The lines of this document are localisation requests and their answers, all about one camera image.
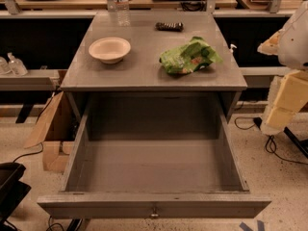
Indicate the yellow foam padded gripper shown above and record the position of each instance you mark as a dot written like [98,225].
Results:
[295,42]

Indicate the grey top drawer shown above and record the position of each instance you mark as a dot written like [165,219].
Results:
[153,155]

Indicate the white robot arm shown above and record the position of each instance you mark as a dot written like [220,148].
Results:
[297,24]

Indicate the black floor bar right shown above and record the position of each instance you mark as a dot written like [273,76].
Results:
[301,145]

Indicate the green chip bag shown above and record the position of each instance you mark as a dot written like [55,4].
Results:
[190,57]

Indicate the grey wooden cabinet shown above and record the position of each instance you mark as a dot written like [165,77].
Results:
[141,70]

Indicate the black snack bar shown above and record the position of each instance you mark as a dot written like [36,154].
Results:
[173,27]

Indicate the white ceramic bowl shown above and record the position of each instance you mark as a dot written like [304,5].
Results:
[110,50]

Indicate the clear plastic water bottle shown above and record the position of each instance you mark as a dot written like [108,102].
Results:
[122,11]

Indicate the cardboard box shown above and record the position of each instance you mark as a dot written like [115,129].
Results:
[53,131]

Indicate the black equipment left corner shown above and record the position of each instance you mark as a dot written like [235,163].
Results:
[12,191]

